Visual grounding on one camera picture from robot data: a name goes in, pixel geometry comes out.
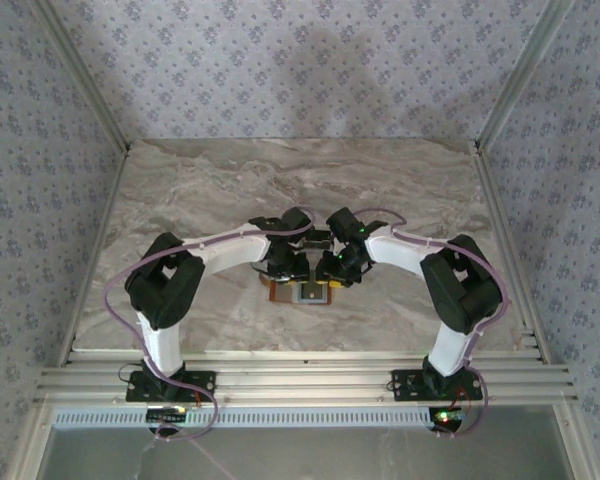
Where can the brown leather card holder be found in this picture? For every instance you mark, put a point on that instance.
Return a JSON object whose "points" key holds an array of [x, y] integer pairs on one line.
{"points": [[282, 297]]}

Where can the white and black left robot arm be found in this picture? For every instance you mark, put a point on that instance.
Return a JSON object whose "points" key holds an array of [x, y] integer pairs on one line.
{"points": [[230, 252]]}

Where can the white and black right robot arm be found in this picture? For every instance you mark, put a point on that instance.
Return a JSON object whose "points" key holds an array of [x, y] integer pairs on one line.
{"points": [[400, 255]]}

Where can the grey metal panel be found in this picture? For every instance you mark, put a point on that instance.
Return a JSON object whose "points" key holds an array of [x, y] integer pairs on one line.
{"points": [[330, 455]]}

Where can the small controller circuit board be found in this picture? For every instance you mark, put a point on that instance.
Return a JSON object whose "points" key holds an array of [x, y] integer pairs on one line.
{"points": [[447, 417], [166, 414]]}

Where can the aluminium front frame rails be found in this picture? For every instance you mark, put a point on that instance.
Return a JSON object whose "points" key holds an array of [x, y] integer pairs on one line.
{"points": [[305, 380]]}

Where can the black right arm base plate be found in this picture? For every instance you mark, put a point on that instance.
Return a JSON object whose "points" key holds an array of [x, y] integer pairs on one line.
{"points": [[405, 385]]}

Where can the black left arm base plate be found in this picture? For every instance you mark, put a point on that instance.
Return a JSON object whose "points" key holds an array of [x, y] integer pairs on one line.
{"points": [[200, 382]]}

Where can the aluminium side rail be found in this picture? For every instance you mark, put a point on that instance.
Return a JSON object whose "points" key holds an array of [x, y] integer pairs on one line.
{"points": [[97, 250], [496, 210]]}

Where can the aluminium corner post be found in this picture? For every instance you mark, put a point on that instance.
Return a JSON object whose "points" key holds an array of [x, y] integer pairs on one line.
{"points": [[87, 85], [522, 75]]}

